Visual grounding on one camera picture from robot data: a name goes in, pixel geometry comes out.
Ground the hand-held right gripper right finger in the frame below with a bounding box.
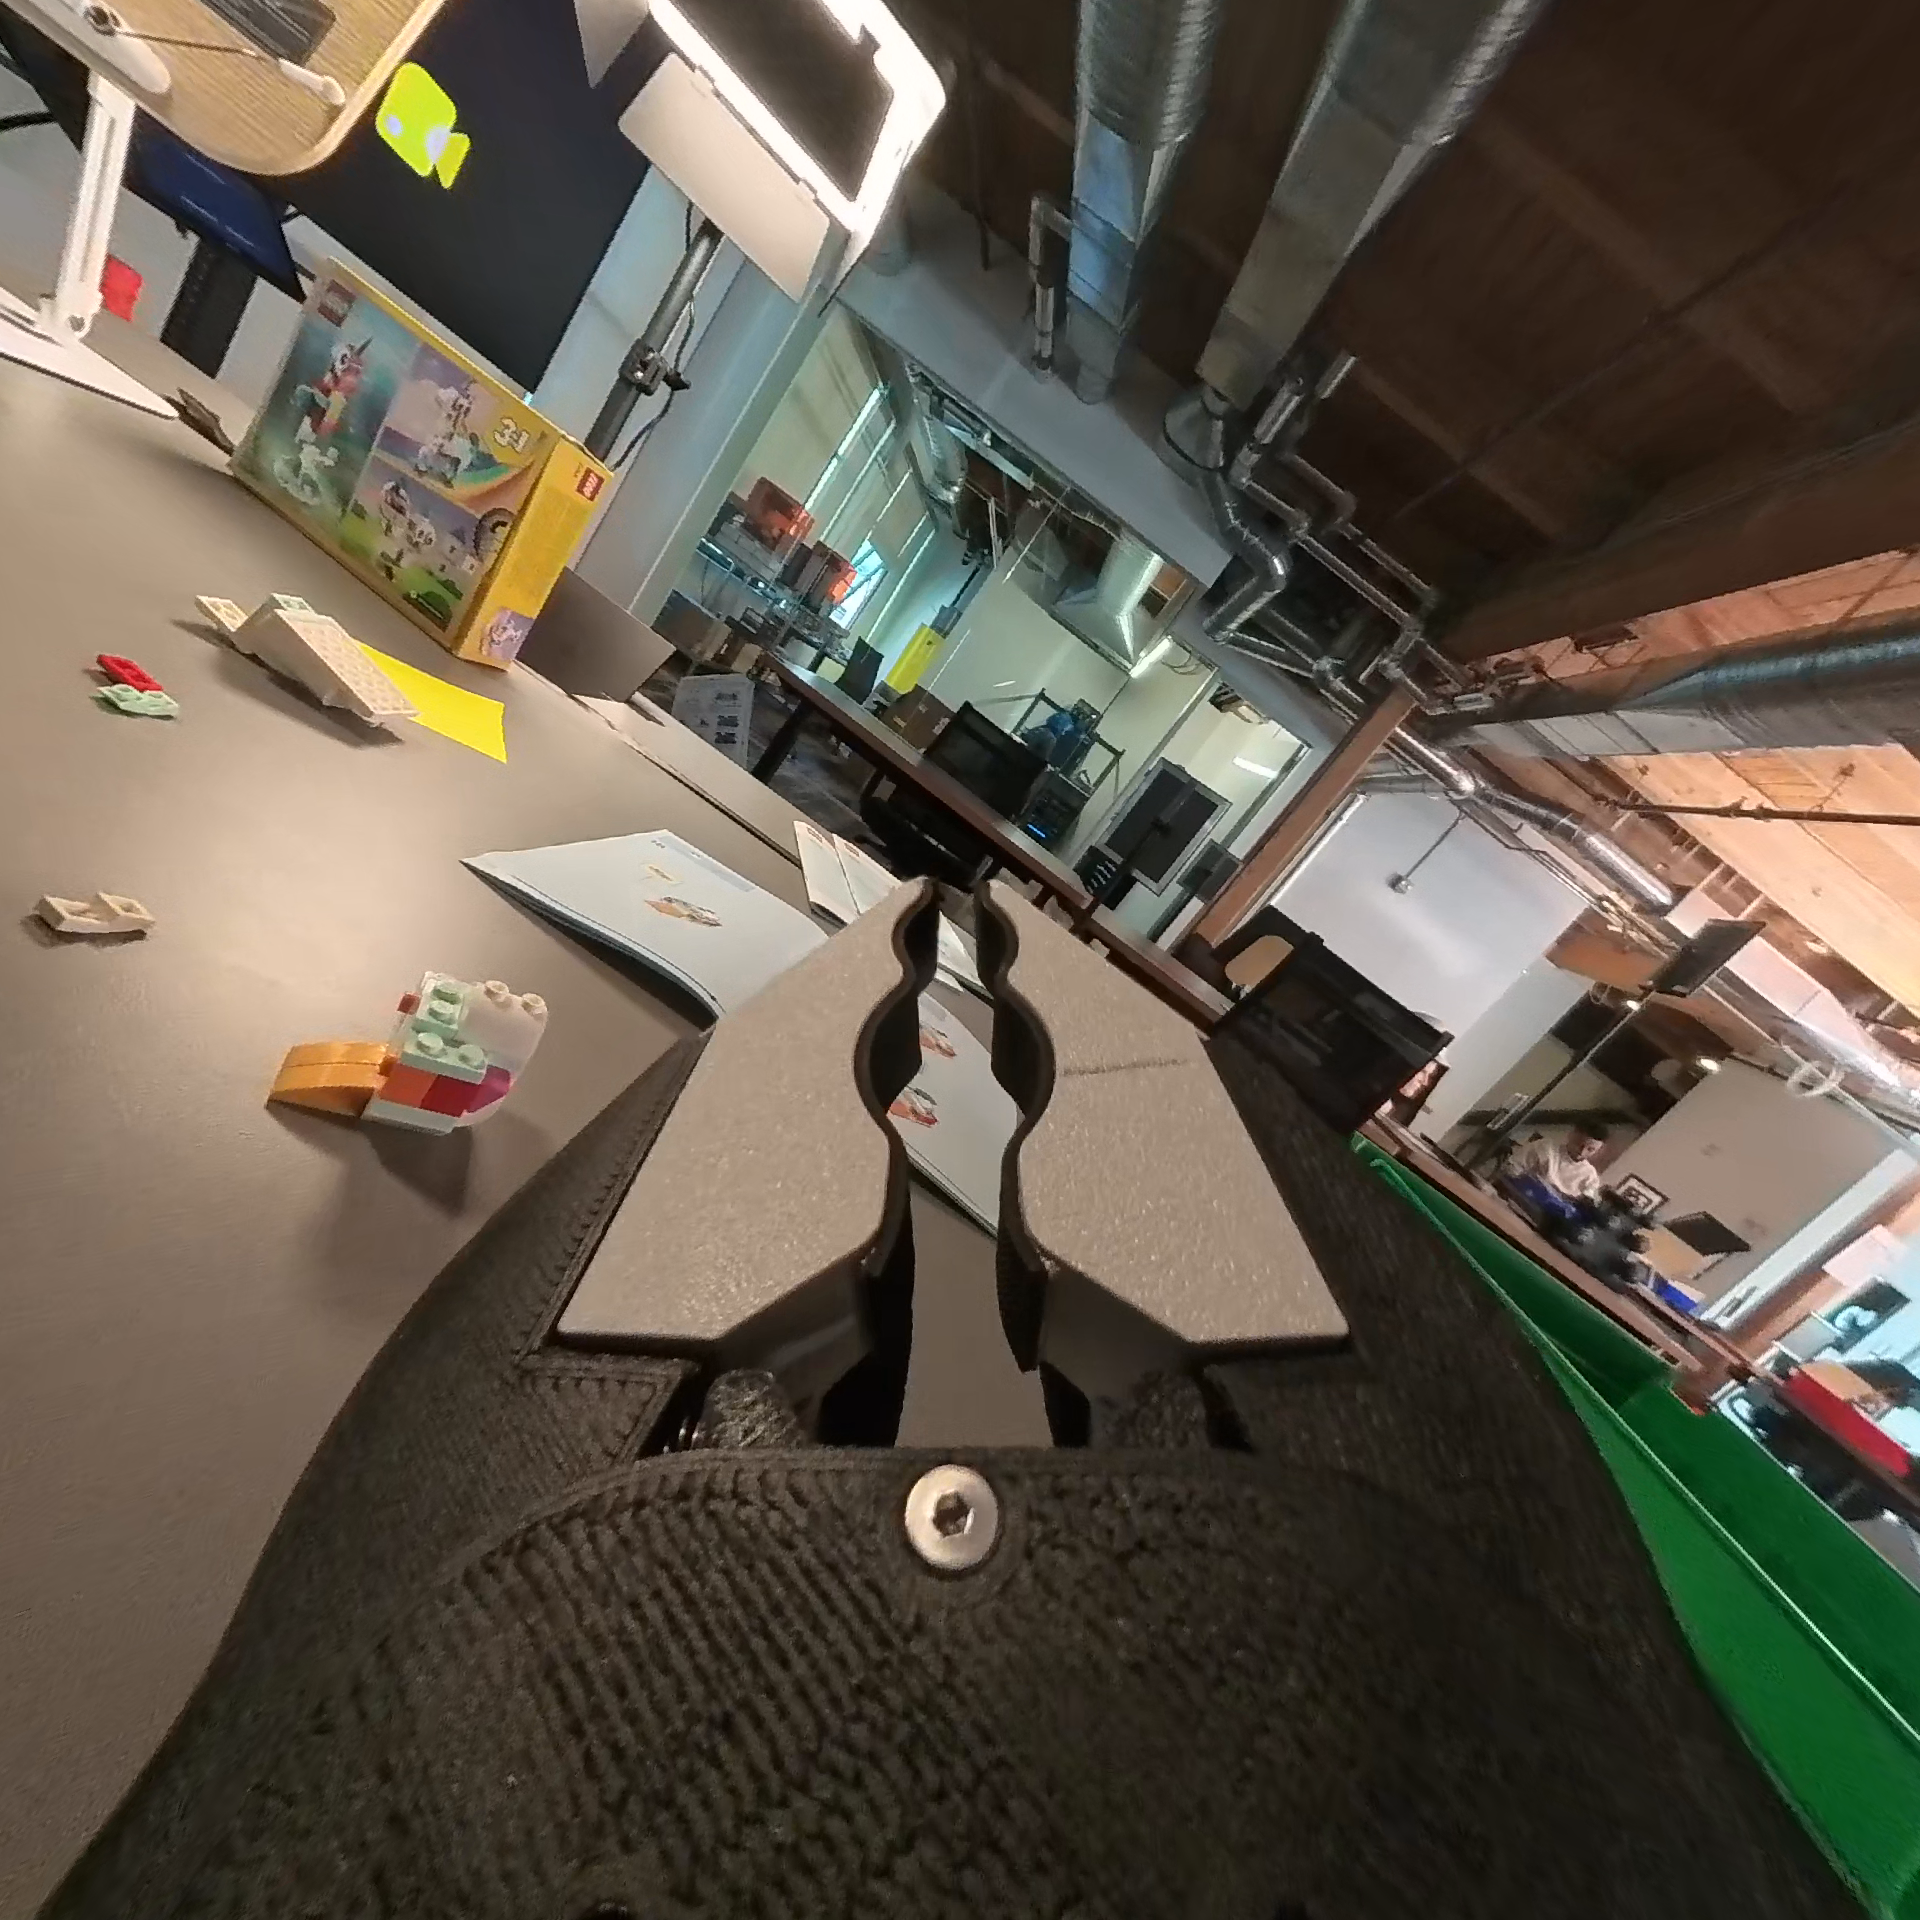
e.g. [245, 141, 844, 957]
[970, 881, 1352, 1377]

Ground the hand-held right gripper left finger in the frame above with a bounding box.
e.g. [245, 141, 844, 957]
[556, 880, 943, 1426]

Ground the lego bird head assembly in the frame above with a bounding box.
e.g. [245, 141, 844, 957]
[268, 969, 551, 1135]

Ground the green plastic bin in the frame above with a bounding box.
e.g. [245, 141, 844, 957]
[1350, 1126, 1920, 1920]

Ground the open lego instruction booklet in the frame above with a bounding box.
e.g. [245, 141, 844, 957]
[461, 828, 1058, 1238]

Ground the white lego body assembly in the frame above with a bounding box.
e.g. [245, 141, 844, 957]
[224, 591, 418, 730]

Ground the colourful lego set box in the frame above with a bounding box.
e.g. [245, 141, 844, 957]
[228, 258, 618, 672]

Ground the black mesh office chair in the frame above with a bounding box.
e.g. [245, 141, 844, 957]
[1216, 900, 1454, 1133]

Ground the yellow paper sheet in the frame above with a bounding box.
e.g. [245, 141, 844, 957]
[357, 641, 511, 764]

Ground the grey laptop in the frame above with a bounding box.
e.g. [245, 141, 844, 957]
[517, 567, 680, 704]

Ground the large dark display screen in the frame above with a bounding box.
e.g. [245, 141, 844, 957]
[127, 0, 663, 414]

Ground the white framed panel on stand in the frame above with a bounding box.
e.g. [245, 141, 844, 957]
[583, 0, 950, 458]

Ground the wooden tabletop on white stand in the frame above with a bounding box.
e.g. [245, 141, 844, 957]
[0, 0, 452, 423]

